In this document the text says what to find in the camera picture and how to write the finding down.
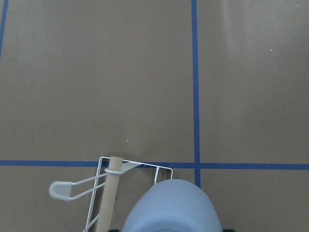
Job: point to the white wire cup rack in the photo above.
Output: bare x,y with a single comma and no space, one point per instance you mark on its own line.
104,191

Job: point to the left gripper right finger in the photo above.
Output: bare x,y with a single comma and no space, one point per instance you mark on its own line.
229,230

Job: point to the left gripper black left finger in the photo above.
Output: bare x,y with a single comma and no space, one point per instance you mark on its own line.
116,230

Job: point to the blue plastic cup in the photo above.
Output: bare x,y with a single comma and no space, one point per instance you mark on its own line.
173,206

